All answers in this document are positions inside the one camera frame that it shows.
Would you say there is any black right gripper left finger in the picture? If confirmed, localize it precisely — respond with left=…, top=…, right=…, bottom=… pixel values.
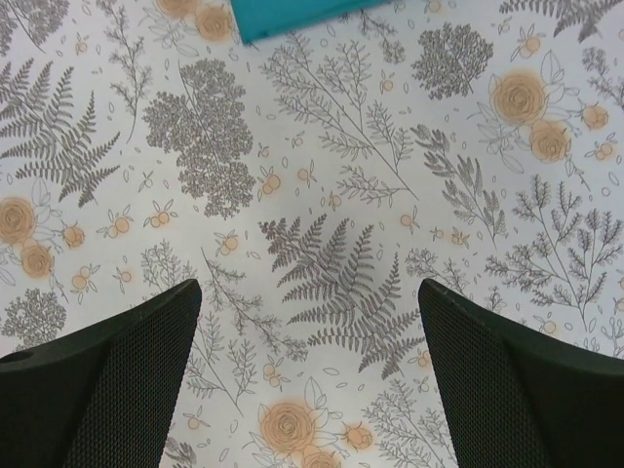
left=1, top=279, right=202, bottom=467

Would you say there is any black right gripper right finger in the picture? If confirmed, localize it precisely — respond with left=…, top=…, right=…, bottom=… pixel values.
left=418, top=279, right=623, bottom=467

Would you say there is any teal t shirt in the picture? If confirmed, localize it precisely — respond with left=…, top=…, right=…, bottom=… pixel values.
left=230, top=0, right=382, bottom=45

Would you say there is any floral patterned table mat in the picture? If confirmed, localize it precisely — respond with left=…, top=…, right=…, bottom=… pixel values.
left=1, top=1, right=623, bottom=467

